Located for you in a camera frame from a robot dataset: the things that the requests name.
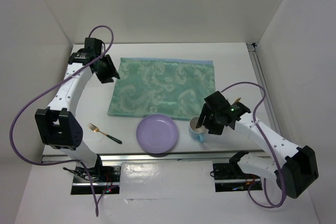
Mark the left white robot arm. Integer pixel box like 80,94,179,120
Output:
35,52,120,182

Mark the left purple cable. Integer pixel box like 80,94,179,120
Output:
9,25,115,217

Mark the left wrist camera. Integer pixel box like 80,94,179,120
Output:
84,37,104,56

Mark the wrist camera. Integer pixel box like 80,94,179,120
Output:
204,91,230,111
84,37,104,56

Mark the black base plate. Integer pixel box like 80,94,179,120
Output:
63,166,121,183
209,163,260,180

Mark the gold fork green handle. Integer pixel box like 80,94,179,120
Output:
88,123,123,144

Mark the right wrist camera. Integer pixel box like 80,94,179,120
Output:
204,91,230,111

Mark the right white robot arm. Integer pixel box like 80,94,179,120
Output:
196,102,319,199

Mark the aluminium frame rail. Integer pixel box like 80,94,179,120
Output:
41,150,266,163
246,43,281,134

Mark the aluminium frame rail right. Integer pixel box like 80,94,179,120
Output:
246,43,281,134

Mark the teal patterned satin cloth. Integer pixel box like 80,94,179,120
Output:
107,58,216,121

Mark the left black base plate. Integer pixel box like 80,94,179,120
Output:
63,166,121,183

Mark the light blue mug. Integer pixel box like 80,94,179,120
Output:
188,116,206,143

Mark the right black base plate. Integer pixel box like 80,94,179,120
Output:
209,163,260,180

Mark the aluminium frame rail front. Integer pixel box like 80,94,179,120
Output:
41,150,266,163

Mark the lilac plastic plate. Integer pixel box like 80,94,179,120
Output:
136,114,179,154

